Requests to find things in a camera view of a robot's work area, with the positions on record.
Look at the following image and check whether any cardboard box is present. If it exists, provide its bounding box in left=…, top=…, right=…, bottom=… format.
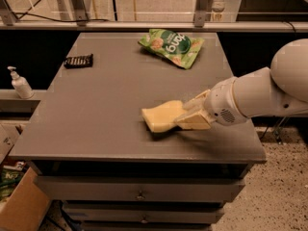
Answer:
left=0, top=168, right=51, bottom=231

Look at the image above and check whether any white pump bottle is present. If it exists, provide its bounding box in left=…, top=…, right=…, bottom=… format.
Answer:
left=8, top=66, right=34, bottom=99

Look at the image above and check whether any grey top drawer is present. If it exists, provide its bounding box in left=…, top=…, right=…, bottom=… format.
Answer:
left=35, top=176, right=244, bottom=202

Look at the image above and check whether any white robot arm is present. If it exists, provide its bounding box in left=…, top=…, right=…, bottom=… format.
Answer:
left=175, top=38, right=308, bottom=130

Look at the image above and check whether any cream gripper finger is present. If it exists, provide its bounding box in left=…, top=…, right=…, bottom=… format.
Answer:
left=183, top=90, right=211, bottom=111
left=174, top=109, right=214, bottom=130

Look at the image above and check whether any green rice chip bag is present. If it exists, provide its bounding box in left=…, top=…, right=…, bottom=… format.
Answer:
left=139, top=29, right=204, bottom=69

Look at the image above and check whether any black chocolate bar wrapper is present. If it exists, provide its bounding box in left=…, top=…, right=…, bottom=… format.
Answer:
left=64, top=54, right=93, bottom=68

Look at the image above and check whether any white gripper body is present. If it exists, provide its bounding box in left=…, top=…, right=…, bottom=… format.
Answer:
left=204, top=77, right=247, bottom=126

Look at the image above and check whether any yellow sponge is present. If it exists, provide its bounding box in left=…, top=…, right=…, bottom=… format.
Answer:
left=141, top=100, right=186, bottom=133

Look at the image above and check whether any grey drawer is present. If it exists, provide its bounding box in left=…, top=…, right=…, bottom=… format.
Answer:
left=35, top=176, right=244, bottom=202
left=64, top=203, right=224, bottom=224

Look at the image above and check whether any black cable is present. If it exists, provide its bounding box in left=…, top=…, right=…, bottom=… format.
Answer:
left=13, top=12, right=110, bottom=23

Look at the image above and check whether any grey metal railing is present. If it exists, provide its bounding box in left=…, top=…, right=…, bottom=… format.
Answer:
left=0, top=0, right=308, bottom=33

